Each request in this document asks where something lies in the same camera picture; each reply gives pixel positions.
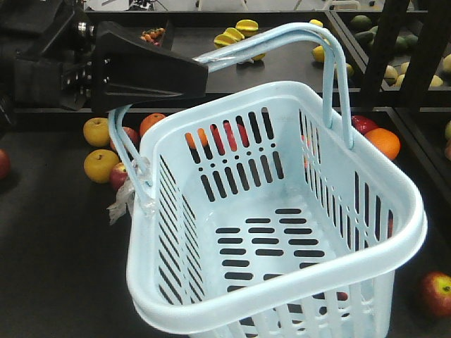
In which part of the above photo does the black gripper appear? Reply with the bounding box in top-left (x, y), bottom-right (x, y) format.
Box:
top-left (1, 1), bottom-right (207, 133)

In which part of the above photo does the light blue plastic basket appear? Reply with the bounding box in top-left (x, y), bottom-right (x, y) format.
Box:
top-left (109, 23), bottom-right (427, 337)

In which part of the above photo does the cherry tomato pile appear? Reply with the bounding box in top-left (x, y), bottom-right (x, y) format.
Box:
top-left (140, 27), bottom-right (166, 46)

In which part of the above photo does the orange left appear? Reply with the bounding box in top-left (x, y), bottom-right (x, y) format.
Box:
top-left (139, 113), bottom-right (166, 137)

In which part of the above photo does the orange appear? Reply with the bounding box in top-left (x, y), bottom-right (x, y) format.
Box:
top-left (185, 128), bottom-right (209, 149)
top-left (364, 127), bottom-right (401, 160)
top-left (139, 113), bottom-right (166, 137)

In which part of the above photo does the small pink red apple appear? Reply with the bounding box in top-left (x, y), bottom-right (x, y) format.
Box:
top-left (110, 126), bottom-right (140, 153)

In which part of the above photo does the yellow apple back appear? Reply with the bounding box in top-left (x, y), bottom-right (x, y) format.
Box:
top-left (82, 118), bottom-right (110, 147)

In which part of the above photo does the yellow apple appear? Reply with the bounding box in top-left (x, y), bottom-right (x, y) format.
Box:
top-left (82, 118), bottom-right (110, 147)
top-left (83, 149), bottom-right (120, 184)

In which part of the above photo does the yellow apple front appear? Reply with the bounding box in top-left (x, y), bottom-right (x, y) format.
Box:
top-left (83, 149), bottom-right (120, 184)

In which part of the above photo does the dark red apple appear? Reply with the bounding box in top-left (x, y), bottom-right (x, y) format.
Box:
top-left (109, 162), bottom-right (128, 192)

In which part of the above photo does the large red apple back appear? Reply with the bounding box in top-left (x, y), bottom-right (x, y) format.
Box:
top-left (210, 122), bottom-right (249, 155)

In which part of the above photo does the red apple far corner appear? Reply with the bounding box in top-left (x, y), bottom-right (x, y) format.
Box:
top-left (0, 149), bottom-right (11, 180)

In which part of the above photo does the lemon pile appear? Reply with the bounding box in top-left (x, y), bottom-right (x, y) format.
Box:
top-left (309, 19), bottom-right (354, 78)

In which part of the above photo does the black wooden display table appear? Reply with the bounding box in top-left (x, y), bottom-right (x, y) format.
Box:
top-left (0, 108), bottom-right (451, 338)

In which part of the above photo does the red bell pepper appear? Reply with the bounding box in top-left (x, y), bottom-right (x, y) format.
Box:
top-left (351, 115), bottom-right (379, 135)

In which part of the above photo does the avocado pile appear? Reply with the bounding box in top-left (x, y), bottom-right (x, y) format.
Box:
top-left (349, 14), bottom-right (419, 55)

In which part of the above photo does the black upper display shelf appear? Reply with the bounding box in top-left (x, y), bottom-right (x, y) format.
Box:
top-left (13, 9), bottom-right (451, 108)

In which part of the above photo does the pale pear pile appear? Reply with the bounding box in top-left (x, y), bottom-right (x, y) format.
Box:
top-left (383, 54), bottom-right (451, 88)

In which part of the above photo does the orange right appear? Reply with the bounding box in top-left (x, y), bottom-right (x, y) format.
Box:
top-left (364, 127), bottom-right (401, 160)

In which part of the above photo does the red apple front right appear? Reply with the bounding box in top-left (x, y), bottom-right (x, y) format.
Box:
top-left (420, 271), bottom-right (450, 318)

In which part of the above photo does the black shelf upright post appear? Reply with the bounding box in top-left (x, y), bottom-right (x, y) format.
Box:
top-left (360, 1), bottom-right (450, 110)

